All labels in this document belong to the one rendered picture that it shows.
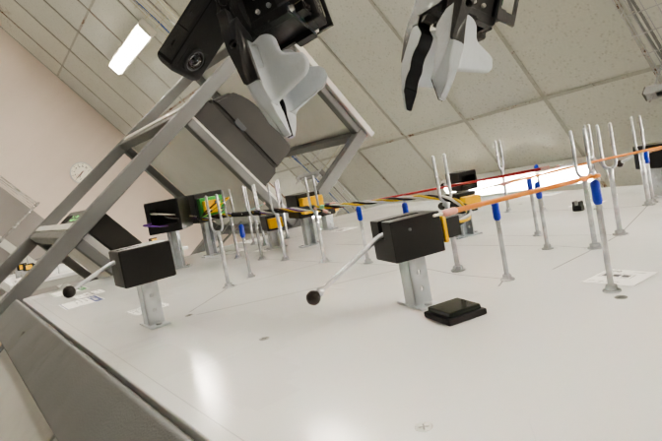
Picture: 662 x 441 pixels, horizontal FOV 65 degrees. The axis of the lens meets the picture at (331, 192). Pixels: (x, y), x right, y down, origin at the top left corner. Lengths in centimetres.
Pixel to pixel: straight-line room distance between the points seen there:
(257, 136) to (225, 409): 124
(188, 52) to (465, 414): 40
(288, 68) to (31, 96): 761
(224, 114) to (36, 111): 654
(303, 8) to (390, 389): 33
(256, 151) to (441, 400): 128
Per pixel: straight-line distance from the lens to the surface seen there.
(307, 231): 107
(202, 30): 55
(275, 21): 49
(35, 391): 69
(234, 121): 154
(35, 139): 792
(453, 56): 52
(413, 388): 37
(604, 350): 40
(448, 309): 48
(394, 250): 50
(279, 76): 47
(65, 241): 130
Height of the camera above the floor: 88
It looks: 26 degrees up
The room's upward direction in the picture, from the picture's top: 34 degrees clockwise
